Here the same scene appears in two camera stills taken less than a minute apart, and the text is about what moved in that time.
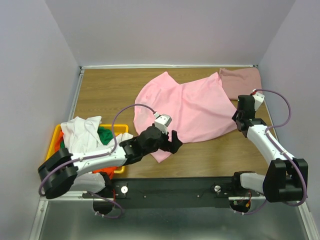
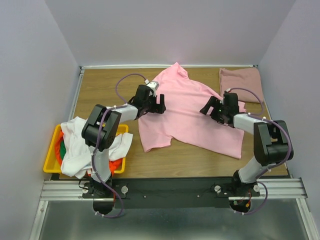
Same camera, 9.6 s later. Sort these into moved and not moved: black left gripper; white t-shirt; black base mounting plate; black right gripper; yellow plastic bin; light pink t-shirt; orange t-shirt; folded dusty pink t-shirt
Moved: black left gripper; light pink t-shirt; black right gripper
Not moved: folded dusty pink t-shirt; yellow plastic bin; orange t-shirt; white t-shirt; black base mounting plate
